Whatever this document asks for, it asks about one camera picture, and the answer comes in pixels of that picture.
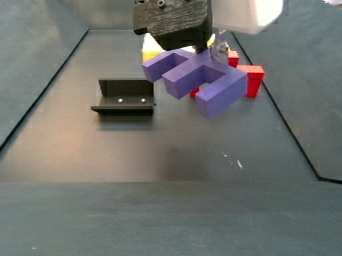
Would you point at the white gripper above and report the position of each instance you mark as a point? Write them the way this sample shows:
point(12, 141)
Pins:
point(246, 16)

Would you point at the purple E-shaped block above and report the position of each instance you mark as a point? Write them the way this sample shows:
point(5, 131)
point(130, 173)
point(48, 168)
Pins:
point(186, 71)

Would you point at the red E-shaped block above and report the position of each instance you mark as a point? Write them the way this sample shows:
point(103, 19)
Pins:
point(248, 76)

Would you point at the black L-shaped fixture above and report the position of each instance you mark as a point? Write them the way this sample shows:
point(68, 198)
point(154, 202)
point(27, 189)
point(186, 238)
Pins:
point(126, 95)

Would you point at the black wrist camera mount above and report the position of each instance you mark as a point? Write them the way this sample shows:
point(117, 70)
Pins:
point(178, 23)

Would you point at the yellow slotted board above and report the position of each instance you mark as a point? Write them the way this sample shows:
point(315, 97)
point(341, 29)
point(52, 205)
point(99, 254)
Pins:
point(151, 49)

